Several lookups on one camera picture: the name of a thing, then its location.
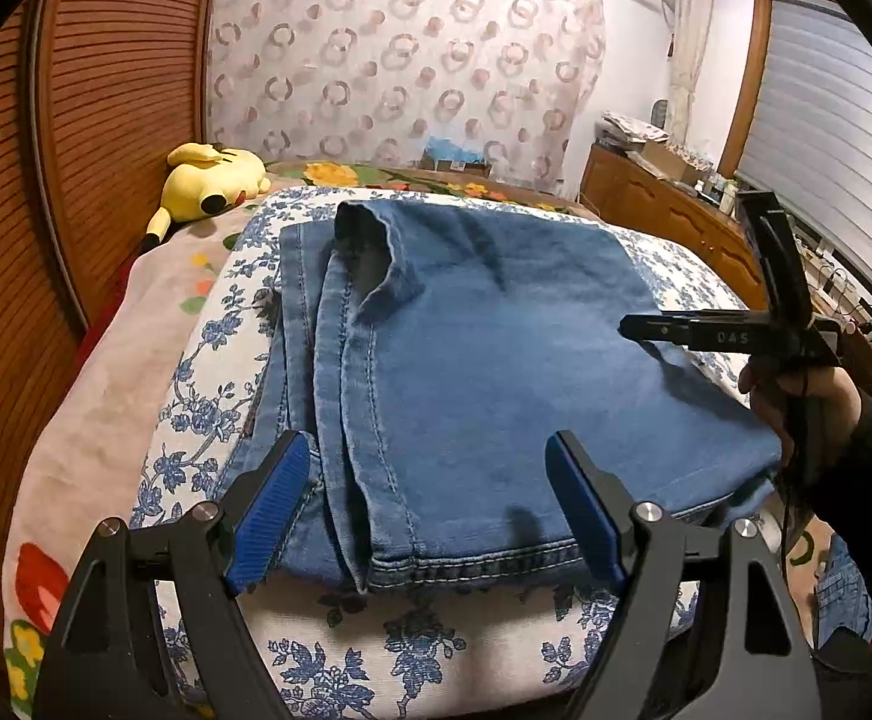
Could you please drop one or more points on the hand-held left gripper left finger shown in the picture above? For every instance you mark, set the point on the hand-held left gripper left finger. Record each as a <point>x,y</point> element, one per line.
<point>271,510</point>

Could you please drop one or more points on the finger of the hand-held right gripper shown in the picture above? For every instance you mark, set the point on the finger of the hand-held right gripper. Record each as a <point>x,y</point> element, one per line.
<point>657,328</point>

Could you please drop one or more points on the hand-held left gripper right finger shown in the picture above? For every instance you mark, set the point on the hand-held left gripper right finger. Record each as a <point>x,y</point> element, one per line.
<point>582,502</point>

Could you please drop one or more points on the blue denim pants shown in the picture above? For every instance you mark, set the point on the blue denim pants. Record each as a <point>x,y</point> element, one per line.
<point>496,360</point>

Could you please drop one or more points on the person's right forearm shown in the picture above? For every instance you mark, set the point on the person's right forearm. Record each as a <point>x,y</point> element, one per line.
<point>871,502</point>

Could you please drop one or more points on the person's right hand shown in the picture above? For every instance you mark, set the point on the person's right hand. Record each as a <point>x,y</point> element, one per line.
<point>773,397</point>

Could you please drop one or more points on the wooden dresser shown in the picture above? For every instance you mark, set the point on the wooden dresser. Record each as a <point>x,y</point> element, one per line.
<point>653,195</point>

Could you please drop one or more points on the grey window blind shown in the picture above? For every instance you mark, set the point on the grey window blind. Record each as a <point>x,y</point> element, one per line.
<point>841,127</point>

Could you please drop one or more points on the open cardboard box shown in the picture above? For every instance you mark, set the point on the open cardboard box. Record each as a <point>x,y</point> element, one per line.
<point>664,157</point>

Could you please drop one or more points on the white blue floral cushion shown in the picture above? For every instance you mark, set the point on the white blue floral cushion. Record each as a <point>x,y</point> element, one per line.
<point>421,637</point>

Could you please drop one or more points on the stack of newspapers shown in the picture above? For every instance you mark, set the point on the stack of newspapers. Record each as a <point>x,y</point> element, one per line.
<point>634,127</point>

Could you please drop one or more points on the floral plush blanket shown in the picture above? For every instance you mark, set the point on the floral plush blanket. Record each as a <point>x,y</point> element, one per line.
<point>105,390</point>

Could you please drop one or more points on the cream window curtain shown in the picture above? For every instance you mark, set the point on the cream window curtain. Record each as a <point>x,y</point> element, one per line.
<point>687,52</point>

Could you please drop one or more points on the cardboard box with blue cloth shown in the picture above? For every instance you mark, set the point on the cardboard box with blue cloth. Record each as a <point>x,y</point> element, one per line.
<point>454,157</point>

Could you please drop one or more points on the person's denim-clad leg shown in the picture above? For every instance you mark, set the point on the person's denim-clad leg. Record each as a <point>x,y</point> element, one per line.
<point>841,592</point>

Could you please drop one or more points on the yellow plush toy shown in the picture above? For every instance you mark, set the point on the yellow plush toy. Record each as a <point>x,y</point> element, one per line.
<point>203,180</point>

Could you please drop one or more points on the circle patterned sheer curtain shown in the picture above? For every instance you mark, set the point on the circle patterned sheer curtain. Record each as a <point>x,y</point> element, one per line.
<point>406,52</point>

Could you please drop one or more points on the wooden louvered wardrobe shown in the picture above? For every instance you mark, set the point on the wooden louvered wardrobe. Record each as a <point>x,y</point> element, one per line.
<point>105,90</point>

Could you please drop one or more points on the wooden window frame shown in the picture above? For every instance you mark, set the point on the wooden window frame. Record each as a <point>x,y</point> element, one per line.
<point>751,52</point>

